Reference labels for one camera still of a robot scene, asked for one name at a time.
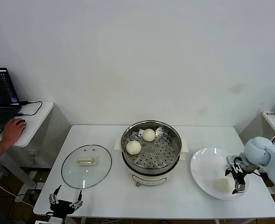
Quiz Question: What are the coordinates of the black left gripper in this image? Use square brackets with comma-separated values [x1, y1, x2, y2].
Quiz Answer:
[48, 184, 84, 217]

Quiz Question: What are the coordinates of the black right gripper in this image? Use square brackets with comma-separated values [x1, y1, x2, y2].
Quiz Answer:
[224, 163, 247, 194]

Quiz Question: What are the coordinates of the white steamed baozi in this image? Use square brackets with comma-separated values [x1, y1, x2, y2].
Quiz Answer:
[142, 129, 156, 142]
[126, 140, 142, 155]
[213, 177, 235, 193]

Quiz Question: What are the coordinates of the glass lid with cream handle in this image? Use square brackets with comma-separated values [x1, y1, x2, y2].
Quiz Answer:
[61, 144, 113, 189]

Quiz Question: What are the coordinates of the stainless steel steamer basket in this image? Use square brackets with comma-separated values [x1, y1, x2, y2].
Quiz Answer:
[121, 120, 182, 169]

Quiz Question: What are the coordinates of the person bare hand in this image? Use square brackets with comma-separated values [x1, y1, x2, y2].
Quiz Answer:
[2, 118, 28, 150]

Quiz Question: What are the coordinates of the white round plate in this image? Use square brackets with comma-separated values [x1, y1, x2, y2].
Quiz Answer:
[190, 147, 250, 201]

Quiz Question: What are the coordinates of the cream electric cooking pot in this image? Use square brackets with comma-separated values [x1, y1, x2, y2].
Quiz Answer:
[113, 137, 190, 188]

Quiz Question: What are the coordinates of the white side table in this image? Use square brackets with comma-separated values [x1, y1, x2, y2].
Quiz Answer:
[0, 101, 55, 194]

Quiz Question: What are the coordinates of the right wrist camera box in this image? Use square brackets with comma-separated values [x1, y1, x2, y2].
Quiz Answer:
[226, 155, 243, 165]

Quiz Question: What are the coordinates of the white floor cable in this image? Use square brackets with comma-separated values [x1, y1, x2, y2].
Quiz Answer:
[0, 176, 20, 200]

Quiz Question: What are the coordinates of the black laptop cable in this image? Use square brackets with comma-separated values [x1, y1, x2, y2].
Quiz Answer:
[17, 100, 44, 117]

